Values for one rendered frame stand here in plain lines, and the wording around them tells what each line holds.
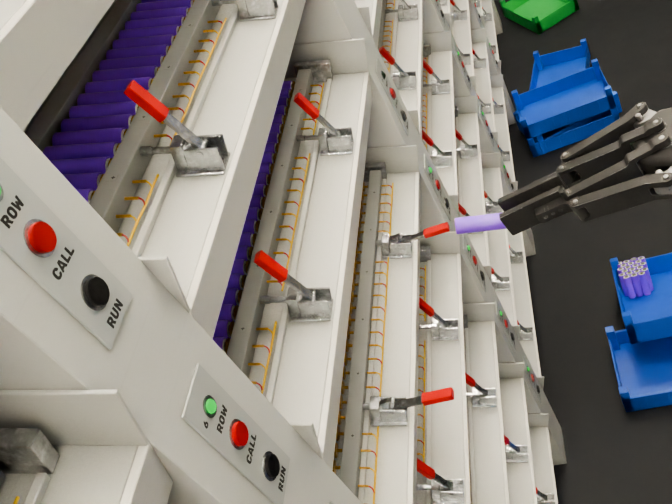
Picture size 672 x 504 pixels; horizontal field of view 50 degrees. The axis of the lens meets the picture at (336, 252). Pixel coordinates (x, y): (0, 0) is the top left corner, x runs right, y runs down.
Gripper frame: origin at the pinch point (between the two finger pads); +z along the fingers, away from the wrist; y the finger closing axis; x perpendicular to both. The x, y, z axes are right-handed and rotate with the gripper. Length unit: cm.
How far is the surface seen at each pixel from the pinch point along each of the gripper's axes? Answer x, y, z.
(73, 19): -44.7, 19.1, 10.6
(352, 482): 3.9, 23.9, 24.9
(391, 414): 6.2, 15.4, 22.0
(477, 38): 62, -170, 34
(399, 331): 7.9, 2.1, 22.7
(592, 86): 98, -165, 10
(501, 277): 62, -56, 34
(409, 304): 8.5, -2.3, 21.7
